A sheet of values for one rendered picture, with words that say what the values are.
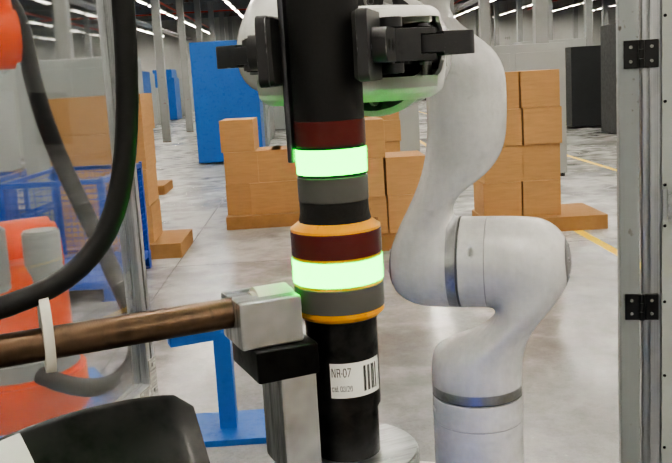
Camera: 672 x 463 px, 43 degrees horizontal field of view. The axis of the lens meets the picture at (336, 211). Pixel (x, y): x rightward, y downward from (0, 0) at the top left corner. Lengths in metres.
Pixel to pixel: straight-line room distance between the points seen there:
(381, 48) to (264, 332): 0.14
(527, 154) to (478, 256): 7.61
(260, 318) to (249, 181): 9.35
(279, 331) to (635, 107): 1.86
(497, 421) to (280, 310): 0.78
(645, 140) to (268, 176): 7.76
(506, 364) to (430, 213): 0.22
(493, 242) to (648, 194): 1.19
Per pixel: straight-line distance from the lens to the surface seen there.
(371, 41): 0.38
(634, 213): 2.23
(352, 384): 0.41
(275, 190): 9.73
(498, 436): 1.16
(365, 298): 0.40
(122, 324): 0.38
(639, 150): 2.21
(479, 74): 1.04
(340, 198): 0.39
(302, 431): 0.41
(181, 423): 0.56
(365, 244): 0.39
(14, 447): 0.53
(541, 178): 8.74
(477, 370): 1.12
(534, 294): 1.08
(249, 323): 0.38
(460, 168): 1.06
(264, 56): 0.39
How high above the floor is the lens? 1.64
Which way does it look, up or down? 9 degrees down
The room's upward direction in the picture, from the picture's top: 3 degrees counter-clockwise
